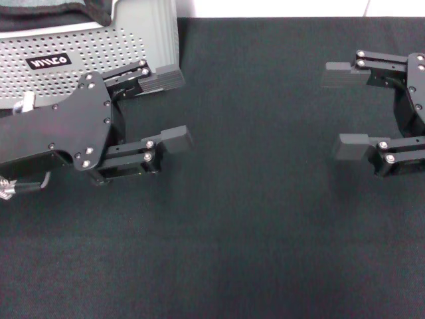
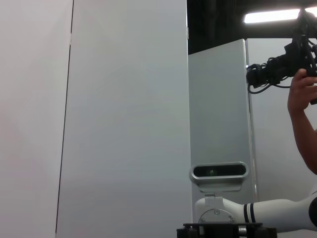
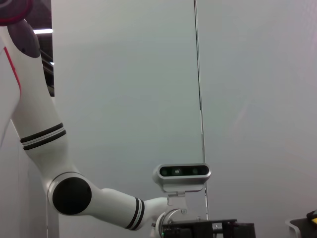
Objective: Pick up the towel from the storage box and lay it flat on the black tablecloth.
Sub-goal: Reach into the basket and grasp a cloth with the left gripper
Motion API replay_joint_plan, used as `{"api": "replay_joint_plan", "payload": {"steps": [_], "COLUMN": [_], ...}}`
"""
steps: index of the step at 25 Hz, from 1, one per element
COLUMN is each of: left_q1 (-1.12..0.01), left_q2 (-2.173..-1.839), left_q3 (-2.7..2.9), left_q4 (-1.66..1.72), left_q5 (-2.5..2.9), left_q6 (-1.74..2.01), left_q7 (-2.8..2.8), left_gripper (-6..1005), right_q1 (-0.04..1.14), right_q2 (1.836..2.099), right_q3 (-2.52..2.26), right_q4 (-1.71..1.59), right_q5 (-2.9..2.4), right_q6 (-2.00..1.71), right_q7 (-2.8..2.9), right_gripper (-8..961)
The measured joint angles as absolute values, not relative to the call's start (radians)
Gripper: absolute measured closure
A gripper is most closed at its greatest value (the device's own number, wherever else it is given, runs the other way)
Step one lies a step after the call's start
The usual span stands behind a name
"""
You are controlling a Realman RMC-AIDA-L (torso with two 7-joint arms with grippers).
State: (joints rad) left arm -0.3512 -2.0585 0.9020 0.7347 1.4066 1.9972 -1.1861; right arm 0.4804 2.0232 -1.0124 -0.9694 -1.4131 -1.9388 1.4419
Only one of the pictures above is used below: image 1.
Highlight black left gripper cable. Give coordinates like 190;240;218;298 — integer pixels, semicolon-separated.
0;171;52;201

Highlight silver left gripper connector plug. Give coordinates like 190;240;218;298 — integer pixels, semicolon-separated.
12;91;37;114

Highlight black tablecloth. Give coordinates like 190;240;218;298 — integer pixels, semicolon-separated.
0;16;425;319

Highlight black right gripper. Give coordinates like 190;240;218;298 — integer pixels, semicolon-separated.
321;49;425;179

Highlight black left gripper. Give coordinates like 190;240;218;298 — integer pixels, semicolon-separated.
0;71;194;185

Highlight green towel with black trim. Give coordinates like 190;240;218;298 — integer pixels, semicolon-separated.
0;0;113;27

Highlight grey perforated storage box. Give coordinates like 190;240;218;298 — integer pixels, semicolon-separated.
0;0;182;112

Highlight dark cloth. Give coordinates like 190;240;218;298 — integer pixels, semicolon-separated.
0;15;100;33

